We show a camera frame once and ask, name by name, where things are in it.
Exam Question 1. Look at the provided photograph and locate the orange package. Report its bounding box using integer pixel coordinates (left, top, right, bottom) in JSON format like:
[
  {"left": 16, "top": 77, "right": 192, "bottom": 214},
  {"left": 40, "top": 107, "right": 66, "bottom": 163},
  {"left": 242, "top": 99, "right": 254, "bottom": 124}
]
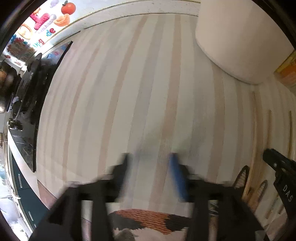
[{"left": 279, "top": 65, "right": 295, "bottom": 87}]

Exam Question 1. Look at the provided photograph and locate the black stovetop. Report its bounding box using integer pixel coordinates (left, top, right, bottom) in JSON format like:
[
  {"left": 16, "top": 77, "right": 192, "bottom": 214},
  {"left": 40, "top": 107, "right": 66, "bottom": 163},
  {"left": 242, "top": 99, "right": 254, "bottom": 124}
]
[{"left": 8, "top": 41, "right": 73, "bottom": 172}]

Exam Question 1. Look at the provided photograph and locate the striped placemat with cat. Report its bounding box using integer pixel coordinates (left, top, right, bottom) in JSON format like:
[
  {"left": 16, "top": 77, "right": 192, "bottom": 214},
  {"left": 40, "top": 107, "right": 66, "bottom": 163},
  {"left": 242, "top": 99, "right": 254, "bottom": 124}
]
[{"left": 37, "top": 14, "right": 295, "bottom": 240}]

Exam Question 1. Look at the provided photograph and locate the yellow package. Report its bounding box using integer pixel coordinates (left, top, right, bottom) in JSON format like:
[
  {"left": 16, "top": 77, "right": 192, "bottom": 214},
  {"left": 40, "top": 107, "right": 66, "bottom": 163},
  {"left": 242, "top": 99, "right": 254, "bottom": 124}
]
[{"left": 275, "top": 50, "right": 296, "bottom": 77}]

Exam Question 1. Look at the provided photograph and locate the white cylindrical utensil holder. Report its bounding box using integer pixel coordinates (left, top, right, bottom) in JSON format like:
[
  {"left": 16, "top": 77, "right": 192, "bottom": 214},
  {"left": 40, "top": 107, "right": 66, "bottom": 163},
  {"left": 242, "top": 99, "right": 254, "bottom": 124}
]
[{"left": 196, "top": 0, "right": 293, "bottom": 84}]

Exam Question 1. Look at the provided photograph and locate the colourful fruit poster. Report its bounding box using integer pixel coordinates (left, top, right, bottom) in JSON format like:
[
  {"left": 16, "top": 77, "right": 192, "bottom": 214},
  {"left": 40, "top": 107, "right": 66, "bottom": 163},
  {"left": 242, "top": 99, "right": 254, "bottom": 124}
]
[{"left": 1, "top": 1, "right": 77, "bottom": 67}]

